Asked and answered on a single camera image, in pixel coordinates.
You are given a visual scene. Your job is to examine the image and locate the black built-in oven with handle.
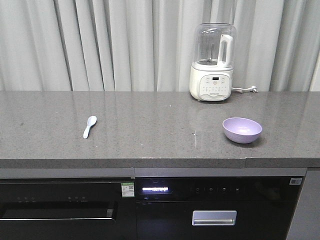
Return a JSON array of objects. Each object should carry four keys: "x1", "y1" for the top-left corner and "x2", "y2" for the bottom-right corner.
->
[{"x1": 135, "y1": 176, "x2": 304, "y2": 240}]

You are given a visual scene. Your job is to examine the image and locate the white power cord with plug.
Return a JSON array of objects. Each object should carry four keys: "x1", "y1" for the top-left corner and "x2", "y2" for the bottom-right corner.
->
[{"x1": 231, "y1": 85, "x2": 259, "y2": 94}]

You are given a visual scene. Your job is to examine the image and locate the light blue plastic spoon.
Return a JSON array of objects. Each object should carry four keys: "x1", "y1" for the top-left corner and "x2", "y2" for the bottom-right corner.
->
[{"x1": 83, "y1": 115, "x2": 97, "y2": 139}]

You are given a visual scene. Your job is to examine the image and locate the black built-in dishwasher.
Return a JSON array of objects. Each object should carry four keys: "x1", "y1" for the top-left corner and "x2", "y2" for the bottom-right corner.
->
[{"x1": 0, "y1": 178, "x2": 137, "y2": 240}]

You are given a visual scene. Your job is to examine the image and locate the white blender with clear jar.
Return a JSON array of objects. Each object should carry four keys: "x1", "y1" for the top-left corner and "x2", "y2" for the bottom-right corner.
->
[{"x1": 189, "y1": 23, "x2": 236, "y2": 102}]

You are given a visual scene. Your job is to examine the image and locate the grey pleated curtain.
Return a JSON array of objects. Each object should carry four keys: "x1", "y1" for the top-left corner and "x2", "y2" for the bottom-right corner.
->
[{"x1": 0, "y1": 0, "x2": 320, "y2": 92}]

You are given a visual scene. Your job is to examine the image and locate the purple plastic bowl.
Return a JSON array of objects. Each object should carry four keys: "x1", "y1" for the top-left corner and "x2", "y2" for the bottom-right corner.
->
[{"x1": 222, "y1": 117, "x2": 263, "y2": 144}]

